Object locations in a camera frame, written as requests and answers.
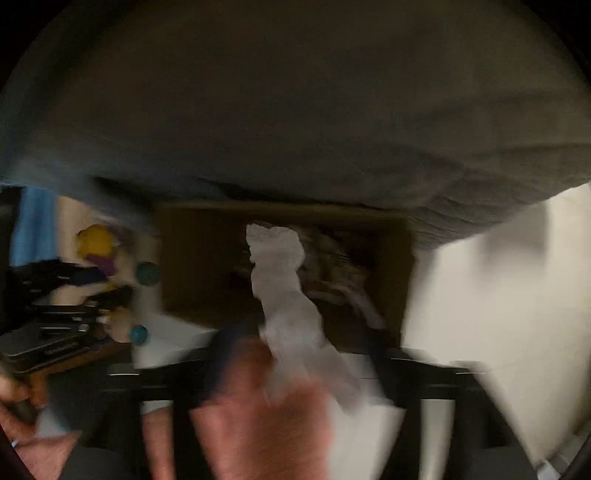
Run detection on brown cardboard box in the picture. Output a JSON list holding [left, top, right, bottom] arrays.
[[154, 200, 414, 352]]

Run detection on white tissue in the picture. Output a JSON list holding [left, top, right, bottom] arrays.
[[245, 222, 398, 416]]

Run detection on person's left hand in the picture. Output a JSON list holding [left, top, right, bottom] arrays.
[[0, 374, 81, 480]]

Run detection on blue cloth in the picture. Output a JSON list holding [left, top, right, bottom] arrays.
[[11, 187, 58, 266]]

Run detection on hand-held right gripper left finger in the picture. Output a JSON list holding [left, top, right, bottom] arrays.
[[108, 320, 269, 480]]

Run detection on crumpled paper scraps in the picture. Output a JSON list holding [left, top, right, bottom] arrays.
[[231, 225, 386, 328]]

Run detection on pink fuzzy cloth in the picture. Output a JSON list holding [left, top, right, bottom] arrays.
[[191, 339, 335, 480]]

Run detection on dark grey cloth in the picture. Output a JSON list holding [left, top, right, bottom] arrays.
[[0, 0, 591, 252]]

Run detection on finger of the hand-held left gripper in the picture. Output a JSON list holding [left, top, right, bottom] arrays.
[[32, 285, 134, 320], [18, 261, 112, 291]]

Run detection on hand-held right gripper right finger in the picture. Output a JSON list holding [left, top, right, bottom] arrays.
[[362, 323, 485, 480]]

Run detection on yellow and purple toy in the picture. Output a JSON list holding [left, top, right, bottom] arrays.
[[76, 224, 118, 280]]

